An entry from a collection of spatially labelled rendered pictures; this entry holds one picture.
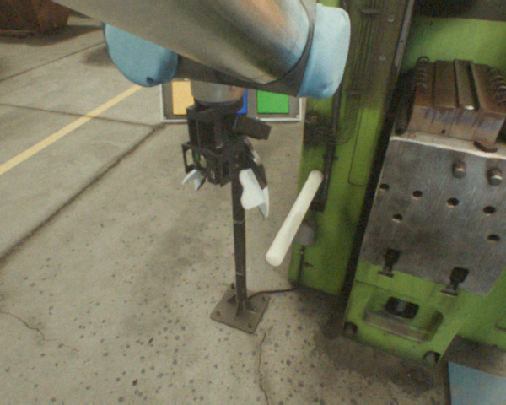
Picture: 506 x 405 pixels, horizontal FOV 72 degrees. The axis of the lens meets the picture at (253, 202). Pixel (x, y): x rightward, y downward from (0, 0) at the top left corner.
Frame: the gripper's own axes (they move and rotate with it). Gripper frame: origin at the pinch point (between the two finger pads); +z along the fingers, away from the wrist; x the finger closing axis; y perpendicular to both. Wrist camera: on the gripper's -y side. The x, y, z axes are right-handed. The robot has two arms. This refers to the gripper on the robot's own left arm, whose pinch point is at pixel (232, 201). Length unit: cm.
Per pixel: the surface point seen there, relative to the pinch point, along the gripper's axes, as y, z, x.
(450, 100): -57, -6, 27
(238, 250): -35, 55, -24
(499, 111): -55, -6, 37
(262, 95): -29.4, -7.9, -11.5
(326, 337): -43, 93, 13
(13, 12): -275, 56, -612
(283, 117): -30.7, -3.1, -6.2
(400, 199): -46, 20, 23
